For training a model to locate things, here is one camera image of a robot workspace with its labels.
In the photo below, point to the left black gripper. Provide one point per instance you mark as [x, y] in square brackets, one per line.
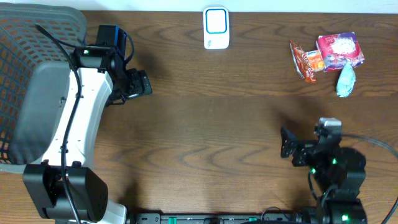
[137, 86]

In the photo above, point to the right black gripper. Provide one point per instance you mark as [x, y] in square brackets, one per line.
[305, 147]

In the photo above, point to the green wet wipes pack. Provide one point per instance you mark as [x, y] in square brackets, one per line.
[346, 81]

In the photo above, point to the orange pocket tissue pack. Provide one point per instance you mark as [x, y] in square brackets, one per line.
[314, 59]

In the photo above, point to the red brown snack wrapper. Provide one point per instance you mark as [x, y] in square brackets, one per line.
[302, 66]

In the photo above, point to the red purple tissue pack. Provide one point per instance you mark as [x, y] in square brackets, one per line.
[339, 49]

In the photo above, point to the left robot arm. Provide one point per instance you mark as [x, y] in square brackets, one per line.
[63, 187]

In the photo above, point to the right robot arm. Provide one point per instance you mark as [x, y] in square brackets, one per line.
[338, 171]

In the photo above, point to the white barcode scanner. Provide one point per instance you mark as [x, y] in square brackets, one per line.
[216, 28]

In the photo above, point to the grey plastic mesh basket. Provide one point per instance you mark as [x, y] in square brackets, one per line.
[34, 78]

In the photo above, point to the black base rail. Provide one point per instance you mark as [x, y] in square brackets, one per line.
[156, 218]

